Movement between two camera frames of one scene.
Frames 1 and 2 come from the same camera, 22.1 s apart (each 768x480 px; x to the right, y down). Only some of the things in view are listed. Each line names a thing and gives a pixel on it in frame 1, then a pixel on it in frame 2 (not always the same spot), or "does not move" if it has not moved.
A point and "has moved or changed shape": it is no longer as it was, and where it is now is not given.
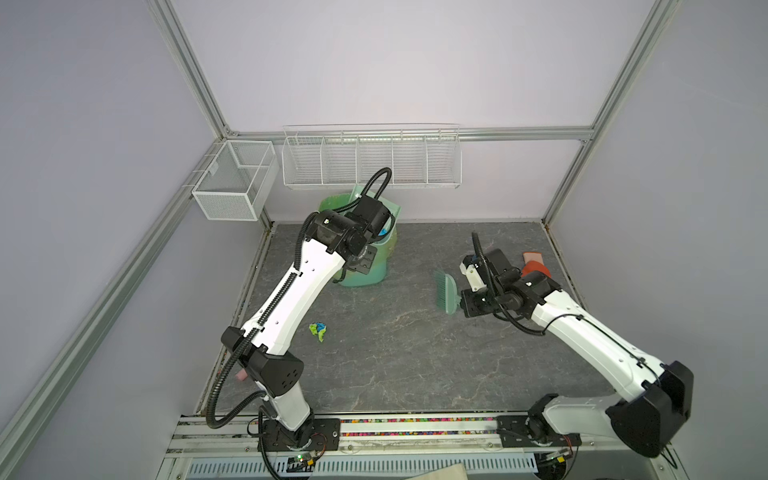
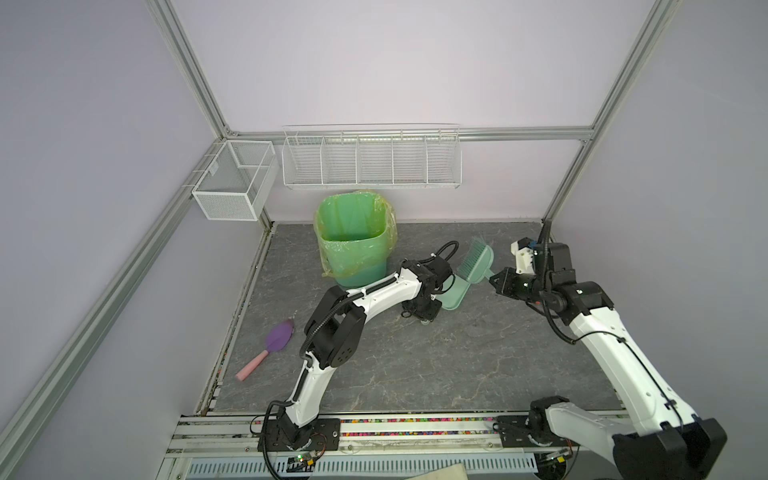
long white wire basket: (425, 156) does not move
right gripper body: (476, 303) → (519, 287)
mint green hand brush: (445, 292) has moved or changed shape
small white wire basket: (238, 180) does not move
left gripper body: (366, 261) → (426, 309)
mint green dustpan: (387, 210) → (454, 290)
